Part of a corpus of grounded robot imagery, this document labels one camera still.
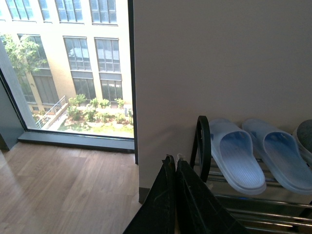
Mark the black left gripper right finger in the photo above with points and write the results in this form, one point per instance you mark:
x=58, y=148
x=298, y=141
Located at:
x=198, y=210

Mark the black metal shoe rack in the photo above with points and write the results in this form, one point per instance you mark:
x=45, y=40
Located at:
x=275, y=211

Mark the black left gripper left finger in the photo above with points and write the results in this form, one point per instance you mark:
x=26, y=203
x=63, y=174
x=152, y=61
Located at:
x=157, y=214

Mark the grey sneaker navy lining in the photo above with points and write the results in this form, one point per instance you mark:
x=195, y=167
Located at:
x=303, y=137

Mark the light blue slide sandal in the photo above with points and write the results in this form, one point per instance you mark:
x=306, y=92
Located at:
x=232, y=150
x=279, y=151

